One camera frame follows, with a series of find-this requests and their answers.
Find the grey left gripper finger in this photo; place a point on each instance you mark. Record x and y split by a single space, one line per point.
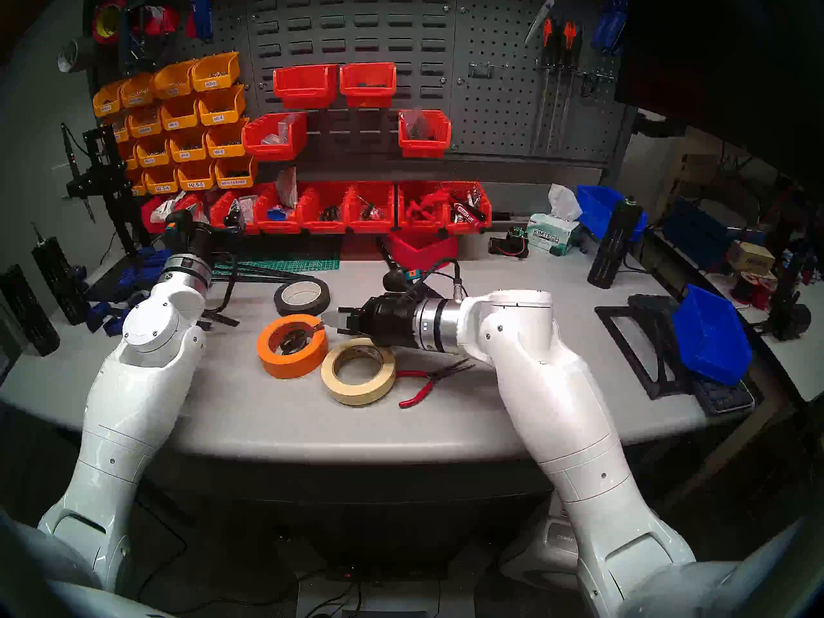
236 216

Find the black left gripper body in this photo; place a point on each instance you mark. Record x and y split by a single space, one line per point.
201 238

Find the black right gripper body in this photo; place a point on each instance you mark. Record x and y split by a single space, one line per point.
389 324

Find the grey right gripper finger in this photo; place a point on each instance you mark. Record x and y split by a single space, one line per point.
340 329
338 315

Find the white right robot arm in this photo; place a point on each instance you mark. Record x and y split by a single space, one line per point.
553 398

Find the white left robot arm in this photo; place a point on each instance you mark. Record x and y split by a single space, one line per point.
129 398

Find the black tape roll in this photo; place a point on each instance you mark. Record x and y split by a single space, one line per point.
302 311

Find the beige masking tape roll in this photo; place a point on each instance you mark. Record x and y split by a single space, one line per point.
331 378

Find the orange tape roll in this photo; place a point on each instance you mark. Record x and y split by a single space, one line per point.
270 359

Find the red tape roll yellow core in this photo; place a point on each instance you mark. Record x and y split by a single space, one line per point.
98 21

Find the metal pegboard hook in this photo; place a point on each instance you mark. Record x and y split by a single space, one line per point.
472 71

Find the red shelf bin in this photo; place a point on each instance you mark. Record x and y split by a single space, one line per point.
278 227
470 229
421 226
149 223
222 224
370 227
325 227

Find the small blue part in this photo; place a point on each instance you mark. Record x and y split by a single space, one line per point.
277 214

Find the yellow parts bin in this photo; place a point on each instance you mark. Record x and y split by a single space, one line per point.
106 102
235 174
137 93
161 183
188 148
119 131
153 154
145 125
138 185
180 118
130 156
226 143
215 74
196 178
222 108
174 84

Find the white plastic bag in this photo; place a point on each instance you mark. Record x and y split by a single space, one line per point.
166 208

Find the clear zip bag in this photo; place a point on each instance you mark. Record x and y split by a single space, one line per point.
288 187

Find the green cutting mat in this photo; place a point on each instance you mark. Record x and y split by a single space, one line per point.
290 262

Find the slim black pen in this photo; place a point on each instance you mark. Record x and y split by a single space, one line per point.
386 253

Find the loose red plastic bin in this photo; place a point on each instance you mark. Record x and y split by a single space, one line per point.
425 246

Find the red Marks-A-Lot marker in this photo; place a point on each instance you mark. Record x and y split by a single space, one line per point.
467 214

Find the small circuit board device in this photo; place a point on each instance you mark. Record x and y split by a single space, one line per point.
508 243

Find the black cylinder with rod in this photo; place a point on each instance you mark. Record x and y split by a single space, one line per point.
61 275

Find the black soldering iron pen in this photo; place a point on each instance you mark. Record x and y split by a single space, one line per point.
72 156

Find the Kimtech tissue box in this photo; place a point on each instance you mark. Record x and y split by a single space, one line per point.
550 237

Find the black ribbed cylinder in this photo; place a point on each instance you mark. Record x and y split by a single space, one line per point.
26 308

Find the clear bag black parts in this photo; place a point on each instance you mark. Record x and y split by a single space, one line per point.
417 124

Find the blue and red hanging tool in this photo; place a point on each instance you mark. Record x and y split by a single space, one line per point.
205 11

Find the red and black hanging clamp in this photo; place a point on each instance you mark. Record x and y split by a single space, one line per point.
161 19

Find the tall black bottle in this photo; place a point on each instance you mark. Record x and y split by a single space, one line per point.
611 250

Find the blue plastic bin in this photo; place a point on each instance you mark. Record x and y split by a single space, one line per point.
595 205
708 337

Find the black power strip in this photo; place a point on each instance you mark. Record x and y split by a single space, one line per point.
386 571

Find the white air purifier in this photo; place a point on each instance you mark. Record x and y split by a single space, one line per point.
547 552

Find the black carabiner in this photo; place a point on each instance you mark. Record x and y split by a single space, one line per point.
587 85

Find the metal tool rack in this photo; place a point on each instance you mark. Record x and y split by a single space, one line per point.
579 76

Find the dark blue crate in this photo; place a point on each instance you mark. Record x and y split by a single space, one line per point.
689 230

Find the black keyboard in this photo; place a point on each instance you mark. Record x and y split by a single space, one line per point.
724 398

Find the small cardboard box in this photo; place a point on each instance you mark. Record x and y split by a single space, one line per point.
752 257

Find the black desk device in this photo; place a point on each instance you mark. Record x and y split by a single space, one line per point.
792 319

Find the black monitor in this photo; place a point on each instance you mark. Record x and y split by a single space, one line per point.
708 56

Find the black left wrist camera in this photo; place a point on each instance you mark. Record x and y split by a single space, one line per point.
177 221

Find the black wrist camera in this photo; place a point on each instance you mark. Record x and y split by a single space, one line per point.
177 221
396 280

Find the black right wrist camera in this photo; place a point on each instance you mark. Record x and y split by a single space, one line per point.
396 280

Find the red wall bin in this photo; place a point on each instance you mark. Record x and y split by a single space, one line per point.
368 90
270 150
425 147
306 90

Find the grey duct tape roll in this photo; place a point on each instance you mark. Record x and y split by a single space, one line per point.
84 51

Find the black frame stand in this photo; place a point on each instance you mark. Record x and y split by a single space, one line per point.
653 330

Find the grey pegboard wall panel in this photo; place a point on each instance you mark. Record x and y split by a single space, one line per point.
489 18

